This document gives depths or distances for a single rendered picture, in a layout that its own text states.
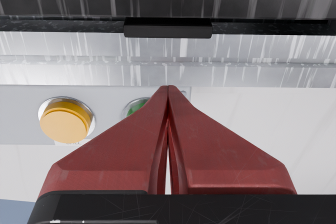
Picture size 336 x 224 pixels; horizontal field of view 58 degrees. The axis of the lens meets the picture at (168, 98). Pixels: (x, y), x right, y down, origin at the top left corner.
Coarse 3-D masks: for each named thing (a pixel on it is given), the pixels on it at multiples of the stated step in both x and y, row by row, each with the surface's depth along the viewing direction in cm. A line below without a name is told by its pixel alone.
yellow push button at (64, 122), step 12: (48, 108) 24; (60, 108) 24; (72, 108) 24; (48, 120) 25; (60, 120) 25; (72, 120) 25; (84, 120) 25; (48, 132) 25; (60, 132) 25; (72, 132) 25; (84, 132) 25
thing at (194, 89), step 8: (192, 88) 36; (200, 88) 36; (208, 88) 36; (216, 88) 36; (224, 88) 36; (232, 88) 36; (240, 88) 36; (248, 88) 36; (256, 88) 36; (264, 88) 36; (272, 88) 36; (280, 88) 36; (288, 88) 36; (296, 88) 36; (304, 88) 36; (312, 88) 36; (320, 88) 36; (328, 88) 36
